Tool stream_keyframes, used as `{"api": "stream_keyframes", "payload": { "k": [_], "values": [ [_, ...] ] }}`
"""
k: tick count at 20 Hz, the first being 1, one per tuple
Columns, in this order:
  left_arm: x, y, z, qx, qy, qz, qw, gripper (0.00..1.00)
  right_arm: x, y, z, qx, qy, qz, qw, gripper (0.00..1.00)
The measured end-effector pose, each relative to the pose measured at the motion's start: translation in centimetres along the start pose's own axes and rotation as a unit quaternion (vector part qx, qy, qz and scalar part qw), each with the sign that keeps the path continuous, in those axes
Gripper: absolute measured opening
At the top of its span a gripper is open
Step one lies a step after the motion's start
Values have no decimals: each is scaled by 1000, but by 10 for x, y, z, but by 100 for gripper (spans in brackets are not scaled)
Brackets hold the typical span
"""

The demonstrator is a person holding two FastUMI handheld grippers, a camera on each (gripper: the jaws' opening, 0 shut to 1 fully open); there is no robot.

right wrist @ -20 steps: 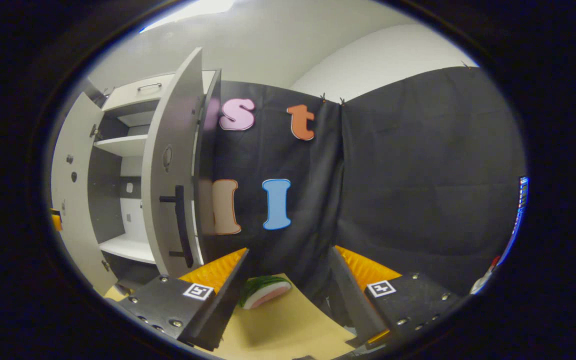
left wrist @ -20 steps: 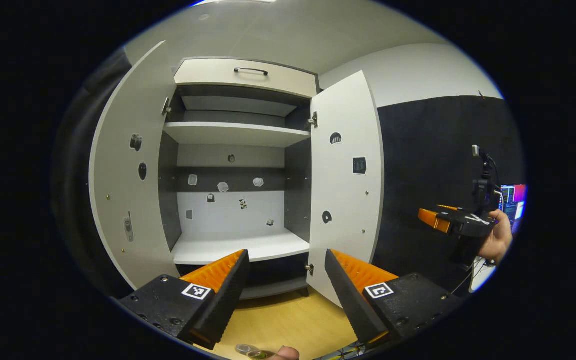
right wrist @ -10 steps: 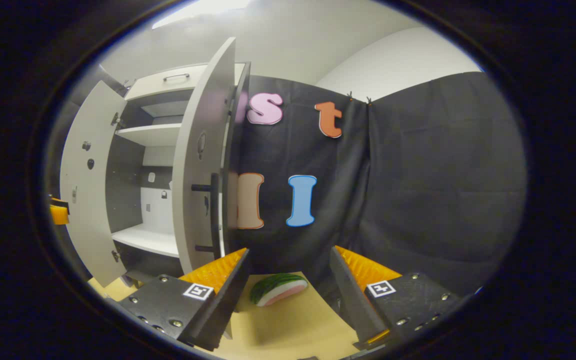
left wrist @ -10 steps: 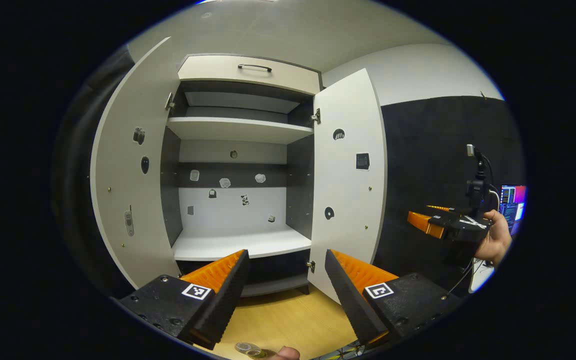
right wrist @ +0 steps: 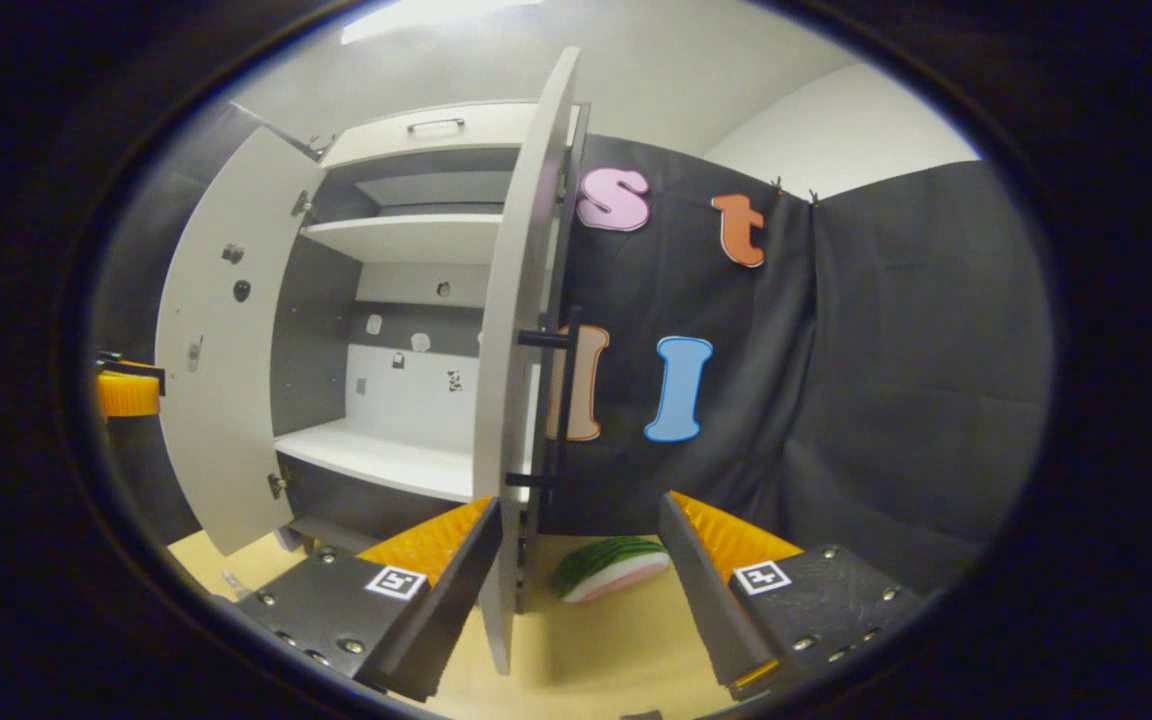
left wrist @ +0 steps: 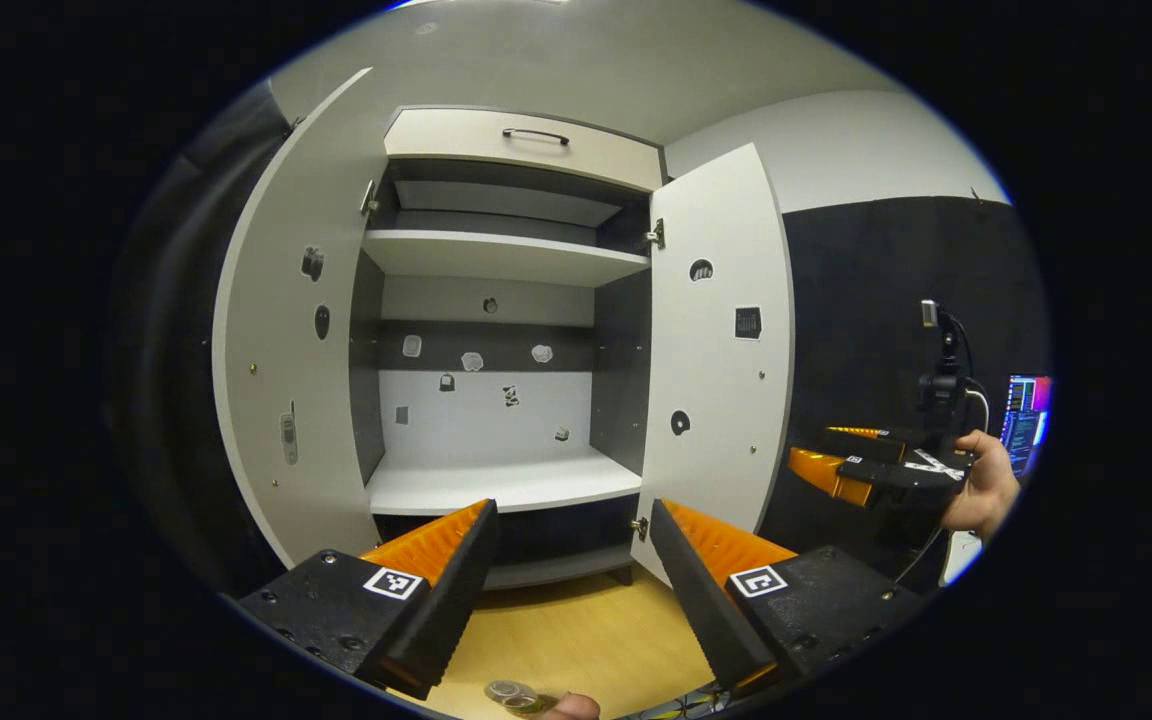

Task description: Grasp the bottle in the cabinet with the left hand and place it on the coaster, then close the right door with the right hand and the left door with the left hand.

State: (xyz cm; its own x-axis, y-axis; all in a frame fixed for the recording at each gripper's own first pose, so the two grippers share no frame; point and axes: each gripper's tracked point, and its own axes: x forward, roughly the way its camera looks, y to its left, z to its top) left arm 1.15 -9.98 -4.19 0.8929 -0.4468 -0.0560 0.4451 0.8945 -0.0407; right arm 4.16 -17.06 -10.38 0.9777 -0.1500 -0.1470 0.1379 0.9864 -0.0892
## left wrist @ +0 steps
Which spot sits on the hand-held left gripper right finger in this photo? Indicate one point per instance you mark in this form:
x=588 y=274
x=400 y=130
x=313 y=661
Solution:
x=701 y=600

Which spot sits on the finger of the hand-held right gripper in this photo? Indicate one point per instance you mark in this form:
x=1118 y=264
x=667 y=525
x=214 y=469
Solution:
x=896 y=473
x=871 y=447

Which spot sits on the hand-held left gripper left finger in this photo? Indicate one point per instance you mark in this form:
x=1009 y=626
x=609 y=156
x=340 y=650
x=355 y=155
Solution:
x=441 y=610

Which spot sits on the green label plastic bottle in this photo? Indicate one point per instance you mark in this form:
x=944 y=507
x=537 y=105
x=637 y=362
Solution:
x=511 y=693

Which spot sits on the white cabinet door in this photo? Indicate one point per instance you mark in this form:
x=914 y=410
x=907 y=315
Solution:
x=711 y=380
x=286 y=380

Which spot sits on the metal door hinge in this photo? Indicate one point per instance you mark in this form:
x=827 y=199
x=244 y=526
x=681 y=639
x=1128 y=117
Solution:
x=639 y=527
x=654 y=235
x=369 y=198

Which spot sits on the white and grey cabinet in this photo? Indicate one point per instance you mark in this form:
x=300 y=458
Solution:
x=496 y=480

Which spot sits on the white cabinet drawer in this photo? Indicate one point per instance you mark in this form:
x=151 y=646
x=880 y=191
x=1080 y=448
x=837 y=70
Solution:
x=496 y=150

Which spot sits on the computer monitor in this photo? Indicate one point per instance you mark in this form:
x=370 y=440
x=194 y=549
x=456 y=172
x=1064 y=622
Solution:
x=1026 y=420

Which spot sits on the white side table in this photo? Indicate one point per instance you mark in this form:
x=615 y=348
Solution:
x=961 y=560

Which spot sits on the black backdrop cloth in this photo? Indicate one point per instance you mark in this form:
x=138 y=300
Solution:
x=866 y=300

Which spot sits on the pinkish rounded object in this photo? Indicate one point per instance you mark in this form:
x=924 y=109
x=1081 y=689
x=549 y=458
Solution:
x=571 y=708

